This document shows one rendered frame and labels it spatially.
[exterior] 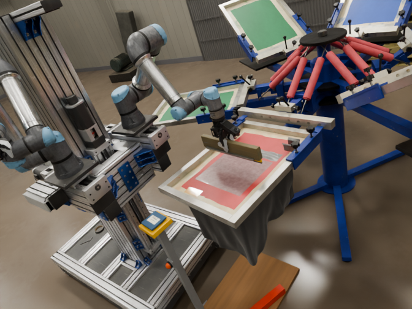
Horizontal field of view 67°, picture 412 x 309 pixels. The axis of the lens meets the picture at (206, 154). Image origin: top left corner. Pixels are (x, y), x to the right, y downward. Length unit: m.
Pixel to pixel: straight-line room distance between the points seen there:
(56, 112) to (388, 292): 2.23
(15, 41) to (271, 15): 2.30
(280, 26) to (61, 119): 2.17
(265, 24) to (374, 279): 2.31
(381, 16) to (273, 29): 0.89
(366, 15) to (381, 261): 1.96
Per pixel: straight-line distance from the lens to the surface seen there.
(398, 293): 2.38
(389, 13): 3.11
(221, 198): 1.62
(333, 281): 2.39
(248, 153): 1.62
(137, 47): 1.62
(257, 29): 3.21
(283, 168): 1.65
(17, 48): 1.86
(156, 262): 2.54
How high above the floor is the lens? 1.98
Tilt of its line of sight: 31 degrees down
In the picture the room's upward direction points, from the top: 19 degrees counter-clockwise
